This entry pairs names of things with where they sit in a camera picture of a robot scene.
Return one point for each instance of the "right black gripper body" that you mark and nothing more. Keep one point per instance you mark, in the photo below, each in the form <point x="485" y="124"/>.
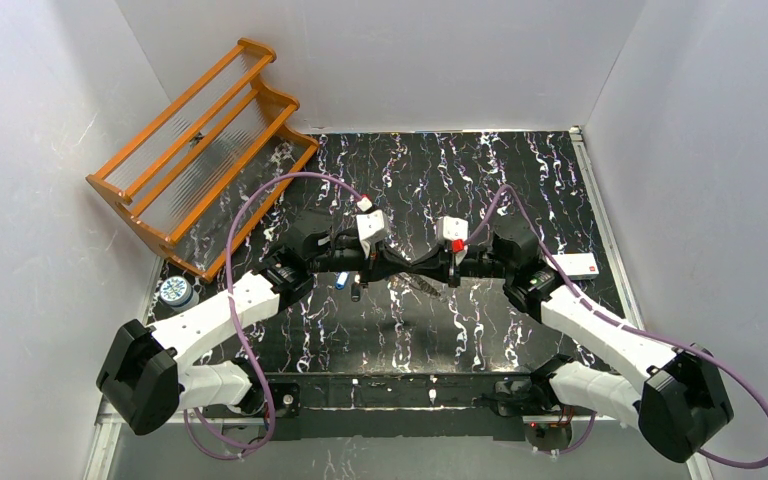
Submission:
<point x="453" y="268"/>

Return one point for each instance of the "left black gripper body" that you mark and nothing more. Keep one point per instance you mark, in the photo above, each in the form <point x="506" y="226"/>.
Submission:
<point x="371" y="264"/>

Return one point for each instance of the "blue key tag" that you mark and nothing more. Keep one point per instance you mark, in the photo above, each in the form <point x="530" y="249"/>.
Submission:
<point x="342" y="280"/>

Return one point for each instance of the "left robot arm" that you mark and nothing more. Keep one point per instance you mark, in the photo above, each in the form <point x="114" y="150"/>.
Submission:
<point x="151" y="371"/>

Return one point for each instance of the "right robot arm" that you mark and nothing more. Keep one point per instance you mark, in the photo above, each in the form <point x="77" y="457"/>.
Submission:
<point x="676" y="399"/>

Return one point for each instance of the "black key tag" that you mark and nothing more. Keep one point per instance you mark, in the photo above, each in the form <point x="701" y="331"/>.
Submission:
<point x="356" y="292"/>

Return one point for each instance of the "white box red label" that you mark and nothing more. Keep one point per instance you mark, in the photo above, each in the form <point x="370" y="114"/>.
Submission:
<point x="578" y="266"/>

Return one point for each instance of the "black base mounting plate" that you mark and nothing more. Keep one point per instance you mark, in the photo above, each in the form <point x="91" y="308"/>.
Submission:
<point x="503" y="407"/>

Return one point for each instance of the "orange wooden rack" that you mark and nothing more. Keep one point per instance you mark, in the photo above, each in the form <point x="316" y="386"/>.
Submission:
<point x="179" y="183"/>

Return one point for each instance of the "small patterned round jar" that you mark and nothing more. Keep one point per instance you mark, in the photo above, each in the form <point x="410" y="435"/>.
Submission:
<point x="178" y="294"/>

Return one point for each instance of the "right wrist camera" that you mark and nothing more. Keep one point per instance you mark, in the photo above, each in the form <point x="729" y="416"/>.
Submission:
<point x="452" y="233"/>

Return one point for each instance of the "aluminium frame rail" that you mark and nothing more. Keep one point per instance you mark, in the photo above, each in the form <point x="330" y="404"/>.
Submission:
<point x="255" y="414"/>

